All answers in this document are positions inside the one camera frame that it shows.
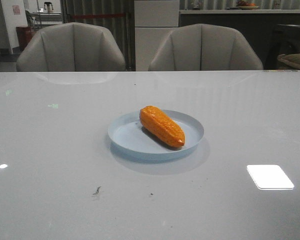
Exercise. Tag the orange plastic corn cob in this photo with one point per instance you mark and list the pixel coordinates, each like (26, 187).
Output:
(162, 126)

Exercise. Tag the light blue round plate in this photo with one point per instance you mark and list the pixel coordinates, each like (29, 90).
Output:
(132, 140)

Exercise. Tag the right beige upholstered chair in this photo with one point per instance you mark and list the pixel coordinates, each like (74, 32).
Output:
(204, 47)

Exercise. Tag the beige upholstered chair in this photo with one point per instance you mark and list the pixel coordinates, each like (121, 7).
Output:
(204, 47)
(72, 47)

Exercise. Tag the white drawer cabinet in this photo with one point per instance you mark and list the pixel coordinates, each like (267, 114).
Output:
(152, 20)

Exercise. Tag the left beige upholstered chair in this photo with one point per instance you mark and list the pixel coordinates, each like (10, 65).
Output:
(72, 47)

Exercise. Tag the fruit bowl on counter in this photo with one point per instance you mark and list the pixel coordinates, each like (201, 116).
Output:
(245, 5)

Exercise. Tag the dark counter with white top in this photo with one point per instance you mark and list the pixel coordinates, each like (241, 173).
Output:
(269, 32)

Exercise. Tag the red bin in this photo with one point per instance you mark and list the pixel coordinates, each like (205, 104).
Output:
(24, 35)

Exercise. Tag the tan cushion at right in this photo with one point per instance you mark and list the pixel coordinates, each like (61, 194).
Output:
(288, 61)

